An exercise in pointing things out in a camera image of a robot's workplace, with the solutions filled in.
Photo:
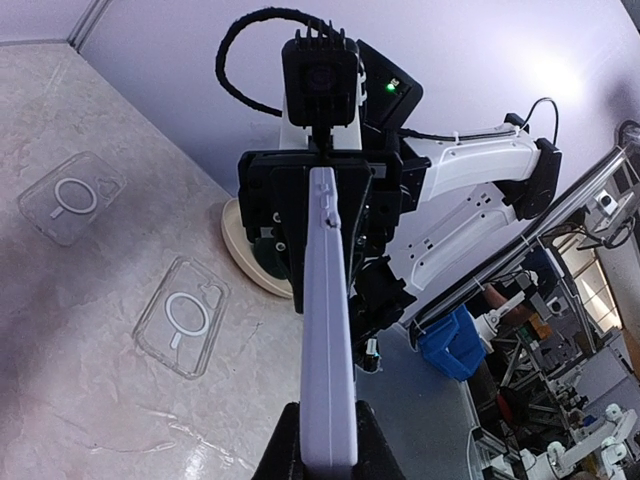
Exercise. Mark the right aluminium corner post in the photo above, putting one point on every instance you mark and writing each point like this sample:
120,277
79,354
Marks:
86,23

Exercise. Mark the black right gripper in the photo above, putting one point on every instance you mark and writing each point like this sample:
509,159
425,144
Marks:
352,191

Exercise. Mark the dark green mug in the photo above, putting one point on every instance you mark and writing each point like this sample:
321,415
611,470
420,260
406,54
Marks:
270,257

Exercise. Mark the beige round plate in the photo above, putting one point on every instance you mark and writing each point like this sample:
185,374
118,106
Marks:
240,249

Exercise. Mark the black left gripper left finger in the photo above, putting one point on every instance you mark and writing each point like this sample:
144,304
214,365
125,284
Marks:
281,459

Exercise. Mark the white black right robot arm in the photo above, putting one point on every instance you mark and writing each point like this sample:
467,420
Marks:
412,205

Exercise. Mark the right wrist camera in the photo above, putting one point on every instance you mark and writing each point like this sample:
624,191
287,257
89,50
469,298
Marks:
321,68

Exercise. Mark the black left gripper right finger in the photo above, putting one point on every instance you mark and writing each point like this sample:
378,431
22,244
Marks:
375,458

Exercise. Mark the lavender silicone phone case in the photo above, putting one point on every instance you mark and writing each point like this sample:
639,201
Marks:
328,427

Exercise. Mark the blue plastic bin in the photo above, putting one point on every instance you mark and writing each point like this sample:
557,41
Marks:
453,346

